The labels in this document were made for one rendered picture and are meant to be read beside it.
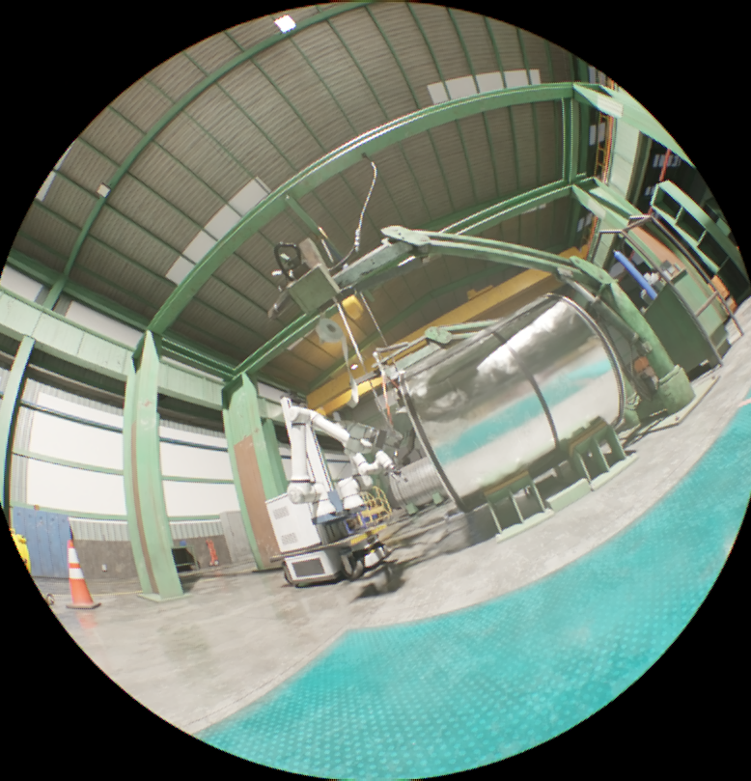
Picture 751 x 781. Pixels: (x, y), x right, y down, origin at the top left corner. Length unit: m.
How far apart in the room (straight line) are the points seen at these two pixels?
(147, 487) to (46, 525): 6.47
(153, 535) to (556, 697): 3.45
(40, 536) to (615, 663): 9.78
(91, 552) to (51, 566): 1.61
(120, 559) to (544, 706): 10.16
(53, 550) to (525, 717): 9.55
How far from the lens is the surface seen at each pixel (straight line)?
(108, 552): 10.18
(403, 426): 1.80
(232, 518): 11.83
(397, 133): 3.65
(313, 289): 1.38
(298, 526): 2.37
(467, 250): 1.83
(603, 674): 0.59
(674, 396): 2.18
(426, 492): 7.05
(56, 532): 9.60
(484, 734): 0.57
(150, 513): 3.53
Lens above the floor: 0.46
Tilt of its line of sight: 24 degrees up
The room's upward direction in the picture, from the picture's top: 23 degrees counter-clockwise
